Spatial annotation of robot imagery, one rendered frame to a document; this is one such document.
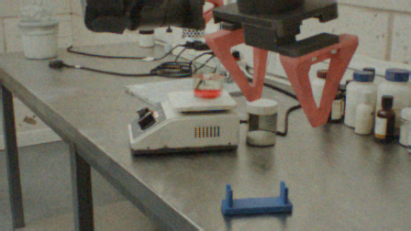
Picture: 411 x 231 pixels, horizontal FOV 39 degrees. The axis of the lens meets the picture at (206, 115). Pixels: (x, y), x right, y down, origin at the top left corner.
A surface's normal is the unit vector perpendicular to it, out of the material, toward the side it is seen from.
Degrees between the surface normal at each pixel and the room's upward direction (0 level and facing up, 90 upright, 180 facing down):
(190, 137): 90
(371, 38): 90
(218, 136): 90
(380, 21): 90
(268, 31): 101
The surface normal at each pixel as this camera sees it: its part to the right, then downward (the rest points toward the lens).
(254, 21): -0.85, 0.32
